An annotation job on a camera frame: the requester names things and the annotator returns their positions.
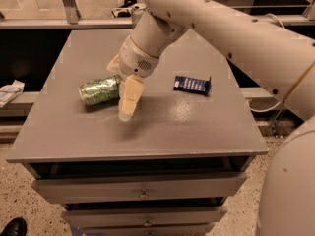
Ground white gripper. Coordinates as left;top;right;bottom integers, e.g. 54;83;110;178
106;36;159;122

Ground green La Croix can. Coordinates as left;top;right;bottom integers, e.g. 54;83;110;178
78;75;121;106

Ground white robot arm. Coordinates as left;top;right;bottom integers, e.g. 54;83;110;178
107;0;315;236

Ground white green soda can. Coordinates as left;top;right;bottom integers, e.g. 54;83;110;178
131;3;147;27

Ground blue snack bar wrapper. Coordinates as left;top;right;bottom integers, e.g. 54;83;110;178
173;76;212;96

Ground grey drawer cabinet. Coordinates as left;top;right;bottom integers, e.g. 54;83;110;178
5;27;269;236

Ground white folded cloth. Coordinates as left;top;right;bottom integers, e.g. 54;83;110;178
0;80;25;108

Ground top grey drawer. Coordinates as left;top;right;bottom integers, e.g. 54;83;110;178
31;172;247;204

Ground grey drawer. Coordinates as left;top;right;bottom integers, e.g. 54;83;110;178
31;172;247;204
74;223;214;236
62;206;227;228

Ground grey metal railing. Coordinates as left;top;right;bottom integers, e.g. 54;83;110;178
0;0;314;30

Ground middle grey drawer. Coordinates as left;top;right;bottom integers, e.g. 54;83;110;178
62;206;227;228

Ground bottom grey drawer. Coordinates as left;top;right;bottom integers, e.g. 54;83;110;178
74;223;214;236

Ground black shoe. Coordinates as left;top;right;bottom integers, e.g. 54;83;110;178
0;217;27;236

